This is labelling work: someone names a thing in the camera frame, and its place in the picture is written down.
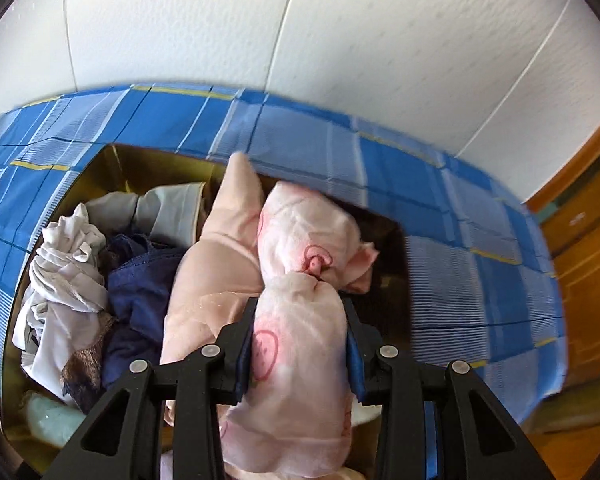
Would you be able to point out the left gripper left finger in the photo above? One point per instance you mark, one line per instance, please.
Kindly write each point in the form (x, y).
(121, 436)

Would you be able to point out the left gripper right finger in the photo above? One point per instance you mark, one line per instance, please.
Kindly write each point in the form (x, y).
(436, 422)

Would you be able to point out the navy dark cloth bundle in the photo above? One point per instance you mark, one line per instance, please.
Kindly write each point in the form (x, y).
(139, 276)

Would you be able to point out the white cloth bundle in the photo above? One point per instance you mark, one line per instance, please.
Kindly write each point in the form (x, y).
(63, 303)

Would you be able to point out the pink floral white cloth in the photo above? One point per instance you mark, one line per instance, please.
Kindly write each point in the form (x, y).
(295, 418)

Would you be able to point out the large pink beige cloth roll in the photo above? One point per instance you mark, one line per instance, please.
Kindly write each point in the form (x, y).
(221, 271)

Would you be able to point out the grey sock bundle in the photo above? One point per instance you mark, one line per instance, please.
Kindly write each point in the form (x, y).
(168, 214)

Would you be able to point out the teal fluffy sock bundle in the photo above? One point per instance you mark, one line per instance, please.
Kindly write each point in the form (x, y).
(50, 421)

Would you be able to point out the blue plaid tablecloth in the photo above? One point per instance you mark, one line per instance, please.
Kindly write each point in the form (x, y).
(478, 286)

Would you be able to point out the dark tin box gold interior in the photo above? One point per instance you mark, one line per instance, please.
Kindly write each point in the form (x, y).
(227, 308)

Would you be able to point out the wooden door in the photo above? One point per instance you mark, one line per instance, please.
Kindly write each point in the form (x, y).
(570, 207)

